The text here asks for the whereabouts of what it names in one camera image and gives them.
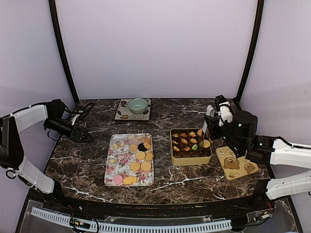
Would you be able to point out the black sandwich cookie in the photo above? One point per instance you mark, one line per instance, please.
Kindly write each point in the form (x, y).
(141, 147)

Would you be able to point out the bear printed tin lid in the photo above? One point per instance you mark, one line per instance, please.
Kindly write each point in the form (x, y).
(233, 167)

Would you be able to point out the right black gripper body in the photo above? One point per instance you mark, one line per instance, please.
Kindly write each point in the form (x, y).
(215, 135)

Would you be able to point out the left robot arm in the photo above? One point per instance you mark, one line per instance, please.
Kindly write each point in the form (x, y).
(55, 116)

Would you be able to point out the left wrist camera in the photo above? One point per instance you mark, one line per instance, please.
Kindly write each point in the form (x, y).
(76, 118)

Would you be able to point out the green ceramic bowl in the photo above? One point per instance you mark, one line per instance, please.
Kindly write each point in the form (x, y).
(137, 106)

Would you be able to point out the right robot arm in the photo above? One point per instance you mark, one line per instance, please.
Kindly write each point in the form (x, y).
(240, 135)

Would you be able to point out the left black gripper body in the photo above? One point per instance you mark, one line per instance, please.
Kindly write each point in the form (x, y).
(72, 136)

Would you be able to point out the green sandwich cookie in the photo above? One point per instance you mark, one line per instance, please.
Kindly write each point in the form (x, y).
(195, 147)

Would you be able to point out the pink round sandwich cookie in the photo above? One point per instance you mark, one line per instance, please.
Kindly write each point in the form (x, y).
(118, 180)

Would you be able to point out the square floral plate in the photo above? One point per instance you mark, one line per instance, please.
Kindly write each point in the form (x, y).
(123, 113)

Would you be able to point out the swirl butter cookie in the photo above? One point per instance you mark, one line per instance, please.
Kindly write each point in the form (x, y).
(192, 133)

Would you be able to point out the black frame post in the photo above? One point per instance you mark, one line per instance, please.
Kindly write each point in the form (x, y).
(61, 50)
(251, 51)

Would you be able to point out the gold cookie tin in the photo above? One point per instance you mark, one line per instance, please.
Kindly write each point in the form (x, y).
(181, 144)

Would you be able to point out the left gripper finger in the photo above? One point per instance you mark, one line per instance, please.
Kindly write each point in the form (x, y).
(85, 133)
(85, 140)

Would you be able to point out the right black frame post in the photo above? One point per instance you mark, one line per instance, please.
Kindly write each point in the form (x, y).
(251, 51)

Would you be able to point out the left black frame post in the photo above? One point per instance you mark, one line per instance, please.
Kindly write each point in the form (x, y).
(61, 50)

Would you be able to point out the white slotted cable duct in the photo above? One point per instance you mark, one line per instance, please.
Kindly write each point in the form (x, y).
(133, 225)

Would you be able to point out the floral cookie tray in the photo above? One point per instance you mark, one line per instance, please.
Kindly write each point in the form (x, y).
(125, 159)

